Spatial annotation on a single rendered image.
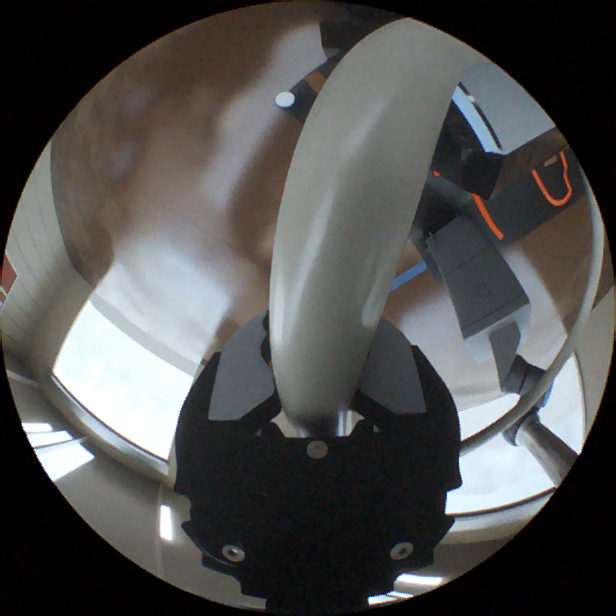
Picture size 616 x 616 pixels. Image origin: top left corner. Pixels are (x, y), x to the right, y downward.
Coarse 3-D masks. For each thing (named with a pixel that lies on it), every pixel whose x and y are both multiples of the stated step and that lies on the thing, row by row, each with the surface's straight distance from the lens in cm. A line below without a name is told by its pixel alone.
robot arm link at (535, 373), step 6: (534, 366) 106; (528, 372) 102; (534, 372) 103; (540, 372) 104; (528, 378) 102; (534, 378) 102; (528, 384) 102; (534, 384) 102; (552, 384) 103; (522, 390) 103; (528, 390) 102; (546, 390) 102; (522, 396) 105; (546, 396) 103; (540, 402) 104; (546, 402) 104; (534, 408) 103; (540, 408) 108
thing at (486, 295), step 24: (432, 240) 151; (456, 240) 138; (480, 240) 130; (456, 264) 125; (480, 264) 118; (504, 264) 114; (456, 288) 114; (480, 288) 110; (504, 288) 106; (456, 312) 107; (480, 312) 102; (504, 312) 99; (528, 312) 107; (480, 336) 101; (528, 336) 133; (480, 360) 129
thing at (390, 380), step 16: (384, 320) 11; (384, 336) 10; (400, 336) 10; (368, 352) 9; (384, 352) 9; (400, 352) 9; (368, 368) 8; (384, 368) 9; (400, 368) 9; (416, 368) 9; (368, 384) 8; (384, 384) 8; (400, 384) 8; (416, 384) 8; (368, 400) 8; (384, 400) 8; (400, 400) 8; (416, 400) 8; (368, 416) 8; (384, 416) 8; (400, 416) 8
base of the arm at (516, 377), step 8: (520, 360) 105; (512, 368) 101; (520, 368) 102; (528, 368) 104; (512, 376) 100; (520, 376) 101; (504, 384) 102; (512, 384) 102; (520, 384) 102; (504, 392) 107; (512, 392) 106
